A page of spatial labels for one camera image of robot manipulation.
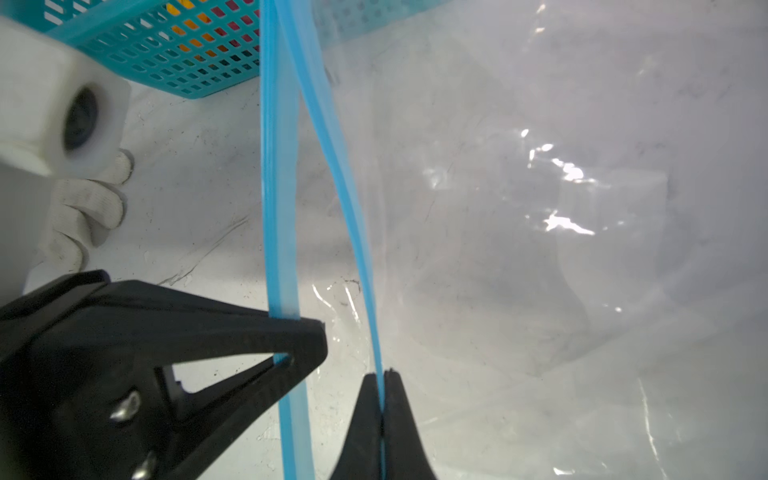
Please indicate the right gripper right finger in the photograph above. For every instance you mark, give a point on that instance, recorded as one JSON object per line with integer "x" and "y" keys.
{"x": 404, "y": 454}

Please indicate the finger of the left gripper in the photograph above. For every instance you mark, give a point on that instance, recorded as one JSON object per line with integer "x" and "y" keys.
{"x": 131, "y": 380}

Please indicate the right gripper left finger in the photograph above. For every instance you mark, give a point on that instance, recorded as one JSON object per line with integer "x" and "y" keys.
{"x": 360, "y": 456}

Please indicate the clear zip bag blue zipper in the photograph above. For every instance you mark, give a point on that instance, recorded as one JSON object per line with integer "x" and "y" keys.
{"x": 550, "y": 217}

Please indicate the teal plastic basket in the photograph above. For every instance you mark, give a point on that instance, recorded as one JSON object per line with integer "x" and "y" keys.
{"x": 193, "y": 49}

